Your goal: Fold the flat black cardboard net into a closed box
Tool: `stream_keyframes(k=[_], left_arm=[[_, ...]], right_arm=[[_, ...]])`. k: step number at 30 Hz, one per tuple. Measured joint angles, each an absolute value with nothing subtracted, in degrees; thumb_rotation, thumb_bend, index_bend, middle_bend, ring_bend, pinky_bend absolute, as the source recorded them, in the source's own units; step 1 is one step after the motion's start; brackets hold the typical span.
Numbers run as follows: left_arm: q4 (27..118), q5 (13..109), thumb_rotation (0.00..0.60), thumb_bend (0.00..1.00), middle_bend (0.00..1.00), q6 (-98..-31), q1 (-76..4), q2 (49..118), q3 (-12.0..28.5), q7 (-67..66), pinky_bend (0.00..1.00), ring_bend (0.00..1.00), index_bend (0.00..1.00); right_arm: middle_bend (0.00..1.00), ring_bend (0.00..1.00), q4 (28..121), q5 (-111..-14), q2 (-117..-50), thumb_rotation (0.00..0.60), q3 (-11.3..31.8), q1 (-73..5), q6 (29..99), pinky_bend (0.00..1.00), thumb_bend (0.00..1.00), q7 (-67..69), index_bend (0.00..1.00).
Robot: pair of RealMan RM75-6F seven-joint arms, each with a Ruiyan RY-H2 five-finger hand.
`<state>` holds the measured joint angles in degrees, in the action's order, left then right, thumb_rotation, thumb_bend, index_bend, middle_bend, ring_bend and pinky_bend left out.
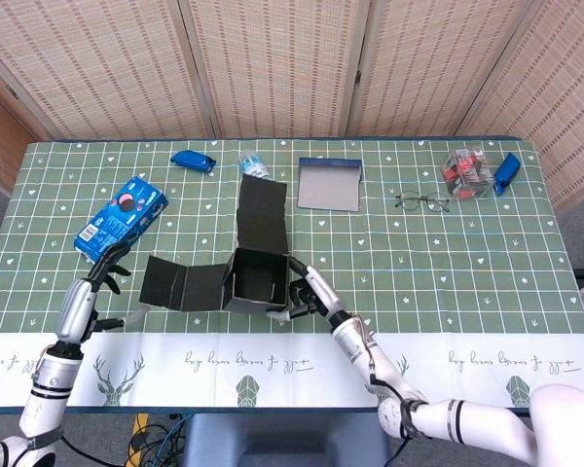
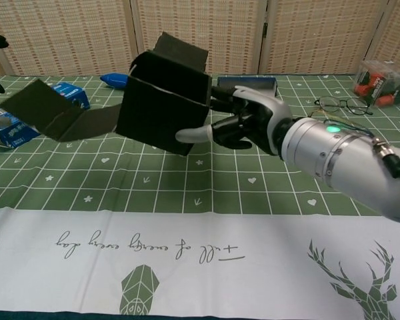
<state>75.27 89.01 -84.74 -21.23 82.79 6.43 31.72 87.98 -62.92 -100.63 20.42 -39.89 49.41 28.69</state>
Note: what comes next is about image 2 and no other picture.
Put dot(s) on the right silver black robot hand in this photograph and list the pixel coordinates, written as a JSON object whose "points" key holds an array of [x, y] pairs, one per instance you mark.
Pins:
{"points": [[260, 116]]}

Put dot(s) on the black foldable paper box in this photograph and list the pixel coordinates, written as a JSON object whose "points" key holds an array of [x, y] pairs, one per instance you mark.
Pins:
{"points": [[163, 110]]}

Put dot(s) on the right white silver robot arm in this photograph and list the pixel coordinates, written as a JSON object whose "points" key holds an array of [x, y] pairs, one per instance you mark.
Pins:
{"points": [[336, 160]]}

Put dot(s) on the blue cookie package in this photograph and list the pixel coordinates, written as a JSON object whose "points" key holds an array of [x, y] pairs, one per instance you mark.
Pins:
{"points": [[16, 136]]}

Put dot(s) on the clear jar with red items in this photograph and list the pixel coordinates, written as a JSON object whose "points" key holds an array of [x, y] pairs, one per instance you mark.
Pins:
{"points": [[376, 86]]}

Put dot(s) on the green checked tablecloth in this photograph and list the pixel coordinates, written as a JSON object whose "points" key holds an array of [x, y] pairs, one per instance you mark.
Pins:
{"points": [[220, 233]]}

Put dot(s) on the blue foil snack packet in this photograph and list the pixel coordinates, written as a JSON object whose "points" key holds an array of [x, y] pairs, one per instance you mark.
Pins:
{"points": [[115, 79]]}

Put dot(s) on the thin black frame eyeglasses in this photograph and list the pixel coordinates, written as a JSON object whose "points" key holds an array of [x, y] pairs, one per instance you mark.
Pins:
{"points": [[330, 104]]}

